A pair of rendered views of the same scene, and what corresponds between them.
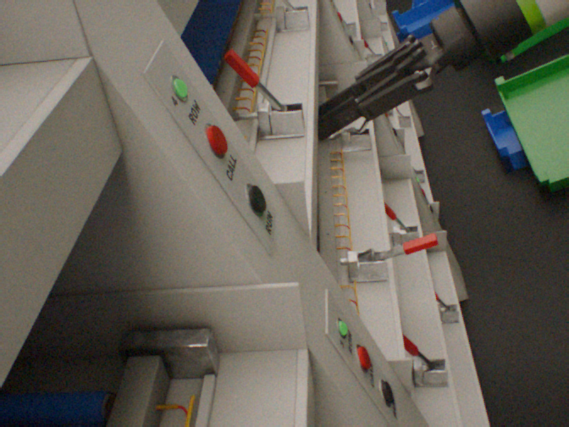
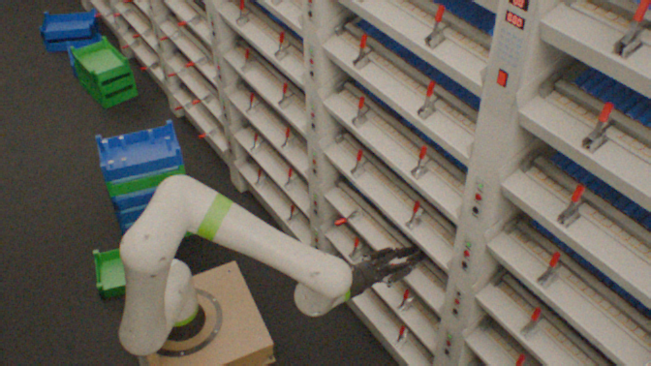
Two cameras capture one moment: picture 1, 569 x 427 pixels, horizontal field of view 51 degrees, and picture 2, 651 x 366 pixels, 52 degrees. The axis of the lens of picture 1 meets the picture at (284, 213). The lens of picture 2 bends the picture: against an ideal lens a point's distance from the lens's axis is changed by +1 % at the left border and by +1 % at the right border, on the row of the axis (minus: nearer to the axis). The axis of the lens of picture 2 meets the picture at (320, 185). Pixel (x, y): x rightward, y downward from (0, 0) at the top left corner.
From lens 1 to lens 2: 2.17 m
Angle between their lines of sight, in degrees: 91
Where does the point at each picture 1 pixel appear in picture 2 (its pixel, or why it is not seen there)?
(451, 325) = (394, 339)
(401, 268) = (394, 291)
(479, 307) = not seen: outside the picture
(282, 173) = (344, 161)
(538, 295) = not seen: outside the picture
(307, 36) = (400, 220)
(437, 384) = (352, 255)
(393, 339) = (336, 203)
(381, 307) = (345, 209)
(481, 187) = not seen: outside the picture
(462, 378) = (376, 317)
